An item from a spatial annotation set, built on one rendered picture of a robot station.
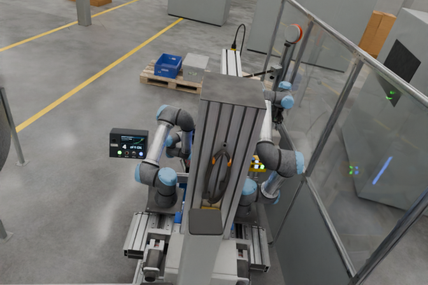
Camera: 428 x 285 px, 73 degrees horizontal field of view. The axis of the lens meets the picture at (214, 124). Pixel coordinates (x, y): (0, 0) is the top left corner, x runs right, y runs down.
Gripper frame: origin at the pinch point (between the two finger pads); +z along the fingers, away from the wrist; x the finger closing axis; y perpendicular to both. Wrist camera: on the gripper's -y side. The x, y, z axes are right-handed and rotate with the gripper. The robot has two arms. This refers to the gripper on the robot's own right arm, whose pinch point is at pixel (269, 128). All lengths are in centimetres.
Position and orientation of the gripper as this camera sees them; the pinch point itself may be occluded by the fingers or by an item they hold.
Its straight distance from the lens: 200.5
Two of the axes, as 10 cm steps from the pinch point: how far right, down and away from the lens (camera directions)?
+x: 9.8, 0.8, 1.6
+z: -1.6, 8.1, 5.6
